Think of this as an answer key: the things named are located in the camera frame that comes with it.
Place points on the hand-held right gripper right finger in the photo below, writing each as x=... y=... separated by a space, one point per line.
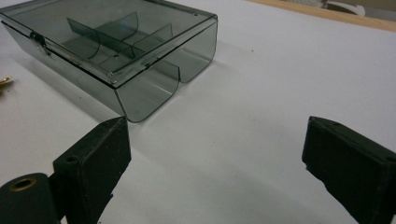
x=351 y=161

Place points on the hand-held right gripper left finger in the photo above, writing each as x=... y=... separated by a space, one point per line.
x=93 y=168

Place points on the small gold metal trinket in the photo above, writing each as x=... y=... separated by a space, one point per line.
x=4 y=80

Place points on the smoky transparent plastic compartment box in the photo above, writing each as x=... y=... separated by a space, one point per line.
x=93 y=34

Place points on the light wooden table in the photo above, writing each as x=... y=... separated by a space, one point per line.
x=342 y=16

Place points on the white chair base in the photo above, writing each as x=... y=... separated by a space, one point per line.
x=351 y=8

